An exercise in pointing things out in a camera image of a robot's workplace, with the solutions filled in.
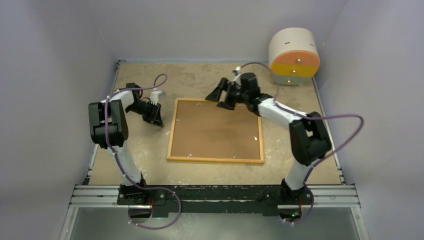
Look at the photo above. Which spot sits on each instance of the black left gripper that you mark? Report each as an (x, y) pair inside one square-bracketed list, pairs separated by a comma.
[(157, 120)]

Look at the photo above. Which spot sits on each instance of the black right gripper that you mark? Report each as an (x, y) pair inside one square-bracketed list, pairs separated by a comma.
[(227, 104)]

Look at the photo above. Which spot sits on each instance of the round three-drawer cabinet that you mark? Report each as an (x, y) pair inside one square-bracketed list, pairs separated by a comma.
[(293, 56)]

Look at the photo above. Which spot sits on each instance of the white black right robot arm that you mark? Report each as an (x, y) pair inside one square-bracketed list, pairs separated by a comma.
[(309, 138)]

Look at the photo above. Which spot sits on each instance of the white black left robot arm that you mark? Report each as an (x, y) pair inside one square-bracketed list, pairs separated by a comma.
[(109, 130)]

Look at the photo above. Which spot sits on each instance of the brown cardboard backing board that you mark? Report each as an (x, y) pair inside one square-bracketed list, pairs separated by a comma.
[(215, 129)]

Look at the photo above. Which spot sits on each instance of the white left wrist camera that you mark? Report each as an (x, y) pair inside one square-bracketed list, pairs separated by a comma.
[(155, 96)]

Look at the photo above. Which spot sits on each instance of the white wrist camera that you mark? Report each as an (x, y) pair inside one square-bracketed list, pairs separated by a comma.
[(237, 72), (155, 96)]

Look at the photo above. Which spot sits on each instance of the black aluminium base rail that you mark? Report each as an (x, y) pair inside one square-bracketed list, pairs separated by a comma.
[(267, 200)]

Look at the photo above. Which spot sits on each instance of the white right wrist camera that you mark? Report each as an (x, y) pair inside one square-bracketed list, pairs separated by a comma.
[(237, 72)]

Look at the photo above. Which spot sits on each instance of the yellow wooden picture frame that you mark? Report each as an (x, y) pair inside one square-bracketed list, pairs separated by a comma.
[(170, 132)]

